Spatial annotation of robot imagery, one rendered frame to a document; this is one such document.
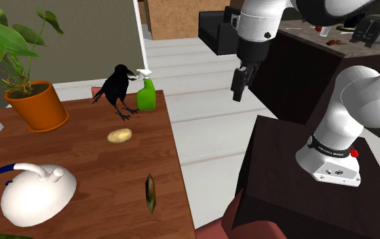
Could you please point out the red chair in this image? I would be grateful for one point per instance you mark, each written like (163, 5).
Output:
(216, 231)

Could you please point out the green spray bottle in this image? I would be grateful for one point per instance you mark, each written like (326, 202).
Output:
(146, 97)

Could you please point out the black crow figure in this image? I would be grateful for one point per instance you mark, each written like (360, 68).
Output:
(115, 87)

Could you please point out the brown wooden table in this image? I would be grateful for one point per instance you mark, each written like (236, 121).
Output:
(110, 172)

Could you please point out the dark robot stand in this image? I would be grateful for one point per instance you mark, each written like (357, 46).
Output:
(276, 172)

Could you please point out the green plant in orange pot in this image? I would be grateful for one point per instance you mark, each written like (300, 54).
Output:
(38, 106)

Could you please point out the yellow potato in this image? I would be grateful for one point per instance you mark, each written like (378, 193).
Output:
(119, 135)

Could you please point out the green brown pointed object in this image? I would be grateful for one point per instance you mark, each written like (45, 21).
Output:
(150, 195)

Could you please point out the pink chair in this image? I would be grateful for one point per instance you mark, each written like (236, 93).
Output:
(96, 91)

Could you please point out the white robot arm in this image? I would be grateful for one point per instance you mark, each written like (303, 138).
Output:
(348, 106)

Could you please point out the dark kitchen counter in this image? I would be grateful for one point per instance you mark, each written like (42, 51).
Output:
(295, 76)

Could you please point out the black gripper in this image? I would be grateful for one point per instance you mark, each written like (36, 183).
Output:
(253, 51)

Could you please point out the black armchair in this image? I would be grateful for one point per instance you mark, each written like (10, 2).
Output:
(214, 29)

